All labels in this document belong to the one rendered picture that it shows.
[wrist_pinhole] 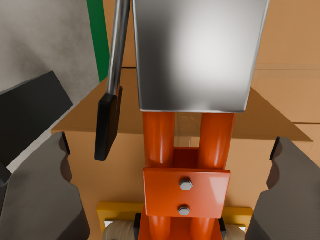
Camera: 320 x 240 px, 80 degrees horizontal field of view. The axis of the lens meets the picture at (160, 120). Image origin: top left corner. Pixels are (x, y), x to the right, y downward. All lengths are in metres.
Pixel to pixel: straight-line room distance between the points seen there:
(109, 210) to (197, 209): 0.25
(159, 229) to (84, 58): 1.20
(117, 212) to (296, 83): 0.67
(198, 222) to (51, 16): 1.29
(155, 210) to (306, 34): 0.69
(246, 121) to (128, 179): 0.23
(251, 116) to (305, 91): 0.46
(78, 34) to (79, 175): 1.03
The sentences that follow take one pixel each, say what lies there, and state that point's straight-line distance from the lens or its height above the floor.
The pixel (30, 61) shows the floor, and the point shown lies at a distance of 1.49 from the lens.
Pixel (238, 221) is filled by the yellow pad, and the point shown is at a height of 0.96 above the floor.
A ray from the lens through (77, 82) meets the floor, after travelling 1.38.
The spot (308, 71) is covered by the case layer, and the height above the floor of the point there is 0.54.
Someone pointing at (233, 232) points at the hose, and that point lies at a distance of 0.35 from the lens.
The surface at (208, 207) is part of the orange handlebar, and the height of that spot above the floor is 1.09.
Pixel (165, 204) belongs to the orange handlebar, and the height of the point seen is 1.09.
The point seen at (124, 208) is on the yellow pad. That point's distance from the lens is 0.39.
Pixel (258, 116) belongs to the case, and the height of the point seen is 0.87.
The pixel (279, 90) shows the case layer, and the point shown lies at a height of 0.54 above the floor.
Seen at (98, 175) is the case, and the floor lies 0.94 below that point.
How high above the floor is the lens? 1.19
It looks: 61 degrees down
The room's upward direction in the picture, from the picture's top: 174 degrees counter-clockwise
